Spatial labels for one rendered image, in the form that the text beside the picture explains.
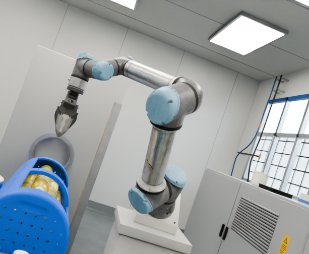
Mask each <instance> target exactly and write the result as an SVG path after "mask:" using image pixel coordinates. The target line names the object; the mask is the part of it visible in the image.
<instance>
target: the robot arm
mask: <svg viewBox="0 0 309 254"><path fill-rule="evenodd" d="M119 75H122V76H125V77H127V78H129V79H132V80H134V81H136V82H139V83H141V84H143V85H145V86H148V87H150V88H152V89H155V90H154V91H153V92H152V93H150V95H149V96H148V98H147V100H146V111H147V112H148V113H147V117H148V118H149V120H150V123H151V125H152V130H151V135H150V140H149V145H148V149H147V154H146V159H145V163H144V168H143V172H142V173H141V174H140V175H139V176H138V178H137V182H136V185H135V187H132V188H131V189H130V190H129V192H128V197H129V201H130V203H131V205H132V206H133V208H134V209H135V210H136V211H137V212H139V213H141V214H149V215H151V216H152V217H154V218H157V219H166V218H168V217H170V216H171V215H172V213H173V211H174V209H175V201H176V199H177V198H178V196H179V194H180V193H181V191H182V189H183V188H184V187H185V185H186V182H187V176H186V174H185V172H184V171H183V170H182V169H181V168H179V167H177V166H175V165H172V164H168V160H169V157H170V153H171V149H172V145H173V141H174V138H175V134H176V131H179V130H180V129H181V128H182V124H183V121H184V117H185V116H186V115H189V114H191V113H194V112H195V111H197V110H198V109H199V108H200V106H201V105H202V102H203V91H202V89H201V87H200V86H199V85H198V84H197V83H196V82H194V81H192V80H190V79H188V78H185V77H182V76H178V77H175V76H172V75H170V74H167V73H164V72H162V71H159V70H156V69H154V68H151V67H149V66H146V65H143V64H141V63H138V62H136V61H135V59H134V58H133V57H132V56H121V57H116V58H110V59H104V60H96V58H95V57H94V56H92V55H90V54H88V53H84V52H81V53H80V54H79V56H78V58H77V59H76V63H75V66H74V69H73V71H72V74H71V78H68V80H69V83H68V86H67V89H68V90H69V91H68V93H67V95H66V98H65V100H62V102H61V105H60V106H58V107H57V110H56V111H55V114H54V121H55V132H56V135H57V137H61V136H62V135H64V134H65V133H66V132H67V131H68V129H69V128H70V127H71V126H72V125H73V124H74V123H75V122H76V120H77V116H78V113H77V109H78V107H79V106H78V105H77V104H76V103H77V100H78V97H79V94H81V95H83V93H84V92H83V91H85V90H86V87H87V84H88V81H89V78H92V79H97V80H100V81H107V80H109V79H110V78H112V77H114V76H119ZM63 114H66V115H68V116H69V117H70V118H68V119H66V120H65V126H64V127H63V130H62V131H61V132H60V131H59V129H60V127H61V123H62V122H63V120H64V118H63V117H62V115H63Z"/></svg>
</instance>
